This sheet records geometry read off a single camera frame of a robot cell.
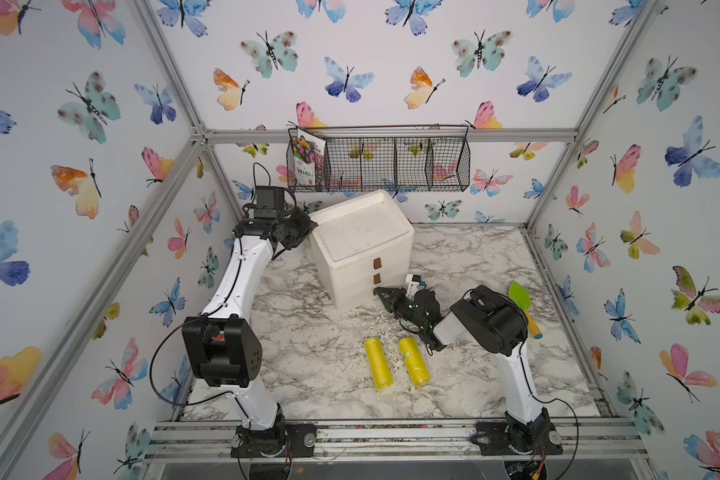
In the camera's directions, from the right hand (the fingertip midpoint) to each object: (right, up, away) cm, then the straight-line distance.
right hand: (377, 286), depth 94 cm
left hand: (-16, +19, -9) cm, 27 cm away
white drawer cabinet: (-5, +13, -9) cm, 16 cm away
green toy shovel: (+48, -5, +6) cm, 49 cm away
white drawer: (-2, +2, -6) cm, 7 cm away
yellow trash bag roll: (+1, -22, -11) cm, 24 cm away
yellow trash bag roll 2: (+11, -20, -9) cm, 25 cm away
